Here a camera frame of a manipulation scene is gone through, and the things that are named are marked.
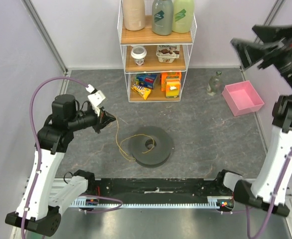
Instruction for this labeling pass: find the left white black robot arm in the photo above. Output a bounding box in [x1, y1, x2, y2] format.
[5, 91, 115, 237]

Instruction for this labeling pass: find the thin yellow cable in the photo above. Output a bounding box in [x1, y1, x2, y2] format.
[115, 117, 156, 163]

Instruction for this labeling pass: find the aluminium slotted rail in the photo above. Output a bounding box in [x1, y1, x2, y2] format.
[69, 197, 220, 210]

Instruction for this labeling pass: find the blue snack box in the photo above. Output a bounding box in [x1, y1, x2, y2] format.
[135, 73, 158, 90]

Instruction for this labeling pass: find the white lidded yogurt cup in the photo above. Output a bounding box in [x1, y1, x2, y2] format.
[131, 46, 147, 66]

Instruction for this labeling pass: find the white wire shelf rack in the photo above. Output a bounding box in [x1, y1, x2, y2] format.
[117, 0, 197, 103]

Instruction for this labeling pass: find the light green soap bottle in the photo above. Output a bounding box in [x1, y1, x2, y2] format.
[172, 0, 195, 33]

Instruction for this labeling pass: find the clear glass bottle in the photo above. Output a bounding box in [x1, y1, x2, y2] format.
[206, 71, 222, 96]

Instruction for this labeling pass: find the yellow orange sponge pack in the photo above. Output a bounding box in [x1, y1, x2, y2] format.
[165, 79, 181, 98]

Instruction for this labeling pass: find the orange cracker box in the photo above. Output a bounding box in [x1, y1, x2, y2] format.
[160, 71, 182, 92]

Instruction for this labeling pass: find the Chobani yogurt tub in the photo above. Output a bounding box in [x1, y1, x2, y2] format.
[156, 45, 180, 63]

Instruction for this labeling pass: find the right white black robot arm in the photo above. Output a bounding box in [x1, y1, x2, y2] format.
[214, 24, 292, 217]

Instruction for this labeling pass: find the pink plastic bin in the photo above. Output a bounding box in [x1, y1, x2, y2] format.
[222, 81, 264, 117]

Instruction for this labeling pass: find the grey-green soap bottle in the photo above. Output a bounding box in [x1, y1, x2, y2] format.
[151, 0, 174, 36]

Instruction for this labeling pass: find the beige lotion bottle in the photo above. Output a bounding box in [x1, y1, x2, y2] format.
[122, 0, 146, 31]

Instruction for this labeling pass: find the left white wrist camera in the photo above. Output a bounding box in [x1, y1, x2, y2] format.
[86, 84, 106, 116]

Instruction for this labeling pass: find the yellow M&M candy bag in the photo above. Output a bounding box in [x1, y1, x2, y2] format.
[131, 83, 152, 100]

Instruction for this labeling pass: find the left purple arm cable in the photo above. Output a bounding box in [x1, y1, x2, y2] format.
[20, 76, 124, 239]

